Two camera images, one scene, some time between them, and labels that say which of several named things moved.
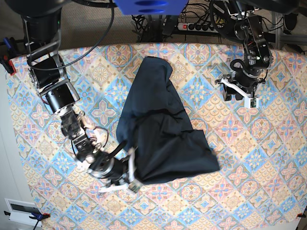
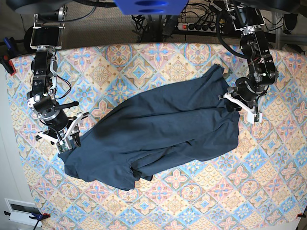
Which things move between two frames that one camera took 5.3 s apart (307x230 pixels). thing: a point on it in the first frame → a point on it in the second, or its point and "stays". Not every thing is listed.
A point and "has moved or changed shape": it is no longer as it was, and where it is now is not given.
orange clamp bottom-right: x=301 y=215 stays
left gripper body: x=115 y=173 → x=60 y=126
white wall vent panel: x=20 y=212 stays
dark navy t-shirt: x=153 y=124 has moved or changed shape
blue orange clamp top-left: x=8 y=53 stays
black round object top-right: x=290 y=20 stays
